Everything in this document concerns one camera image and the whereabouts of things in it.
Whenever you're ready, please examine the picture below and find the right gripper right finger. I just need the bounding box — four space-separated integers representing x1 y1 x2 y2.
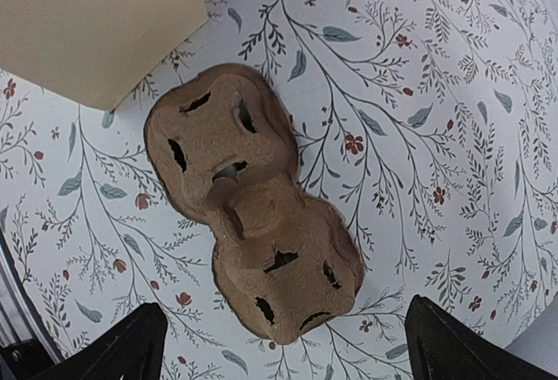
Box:
405 295 557 380

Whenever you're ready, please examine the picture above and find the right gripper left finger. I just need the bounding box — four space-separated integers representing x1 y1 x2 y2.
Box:
33 303 168 380

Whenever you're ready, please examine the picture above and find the brown cardboard cup carrier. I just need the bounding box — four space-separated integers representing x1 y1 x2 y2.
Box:
144 64 364 345

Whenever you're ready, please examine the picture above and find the beige paper takeout bag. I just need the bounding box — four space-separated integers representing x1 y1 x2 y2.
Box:
1 0 208 111

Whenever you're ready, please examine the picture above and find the floral patterned table mat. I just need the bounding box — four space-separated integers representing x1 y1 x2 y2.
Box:
1 0 557 379

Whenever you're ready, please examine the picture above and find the front aluminium rail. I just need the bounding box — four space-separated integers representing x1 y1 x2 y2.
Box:
1 236 67 379

